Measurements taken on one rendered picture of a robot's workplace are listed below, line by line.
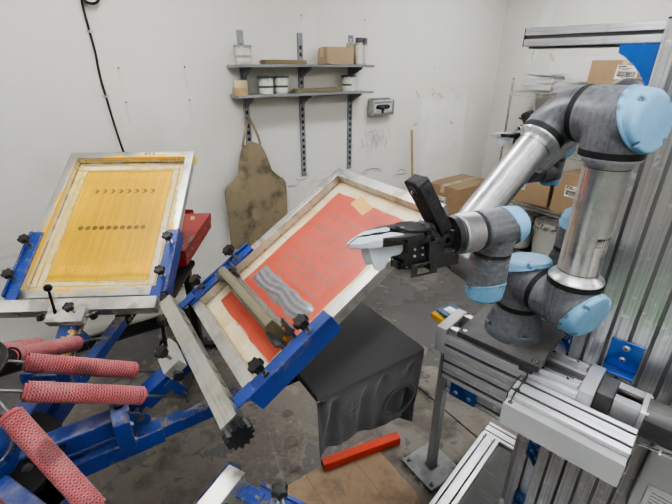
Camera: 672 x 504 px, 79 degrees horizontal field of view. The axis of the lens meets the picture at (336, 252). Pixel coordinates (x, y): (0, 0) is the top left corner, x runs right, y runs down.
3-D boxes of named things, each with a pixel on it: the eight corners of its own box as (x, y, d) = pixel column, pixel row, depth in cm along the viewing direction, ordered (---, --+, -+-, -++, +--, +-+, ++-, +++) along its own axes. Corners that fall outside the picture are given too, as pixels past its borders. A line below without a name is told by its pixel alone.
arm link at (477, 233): (488, 215, 71) (458, 207, 78) (467, 218, 69) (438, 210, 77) (486, 255, 73) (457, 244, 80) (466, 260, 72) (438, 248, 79)
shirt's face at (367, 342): (357, 299, 189) (357, 298, 189) (424, 349, 156) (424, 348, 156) (262, 333, 165) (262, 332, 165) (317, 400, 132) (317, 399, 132)
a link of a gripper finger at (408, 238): (387, 249, 64) (434, 241, 67) (387, 240, 63) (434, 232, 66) (373, 242, 68) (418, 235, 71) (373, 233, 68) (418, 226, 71)
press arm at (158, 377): (190, 356, 128) (180, 348, 125) (196, 366, 124) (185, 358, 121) (147, 396, 125) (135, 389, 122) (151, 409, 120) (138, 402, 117)
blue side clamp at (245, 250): (256, 254, 160) (246, 242, 156) (261, 258, 156) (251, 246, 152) (197, 307, 154) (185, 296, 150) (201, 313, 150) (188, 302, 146)
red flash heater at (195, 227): (141, 228, 258) (137, 210, 253) (214, 226, 260) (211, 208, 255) (95, 272, 202) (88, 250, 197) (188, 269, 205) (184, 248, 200)
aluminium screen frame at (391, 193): (342, 174, 168) (338, 167, 166) (449, 213, 124) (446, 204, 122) (195, 307, 152) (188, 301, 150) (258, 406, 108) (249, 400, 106)
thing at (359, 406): (402, 400, 174) (407, 339, 161) (416, 413, 168) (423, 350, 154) (309, 451, 151) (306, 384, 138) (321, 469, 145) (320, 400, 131)
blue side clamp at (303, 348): (332, 321, 118) (321, 307, 114) (342, 329, 114) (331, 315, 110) (255, 398, 112) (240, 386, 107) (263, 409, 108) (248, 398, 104)
